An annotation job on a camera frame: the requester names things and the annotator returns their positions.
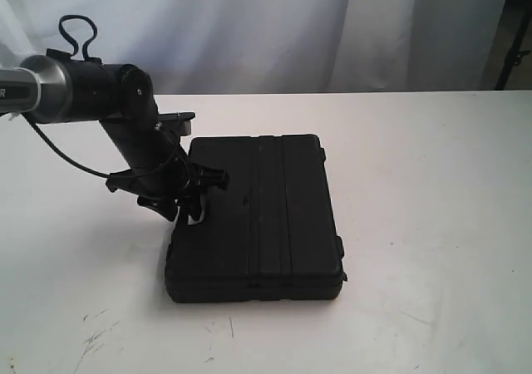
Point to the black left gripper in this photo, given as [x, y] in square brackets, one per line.
[180, 184]

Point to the black plastic tool case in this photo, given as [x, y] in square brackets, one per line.
[270, 235]

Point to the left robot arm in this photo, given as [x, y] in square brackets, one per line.
[54, 89]

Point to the white backdrop cloth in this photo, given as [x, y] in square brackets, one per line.
[273, 46]

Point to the black tripod stand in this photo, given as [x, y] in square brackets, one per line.
[515, 21]

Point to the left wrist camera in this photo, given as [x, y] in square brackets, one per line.
[178, 123]

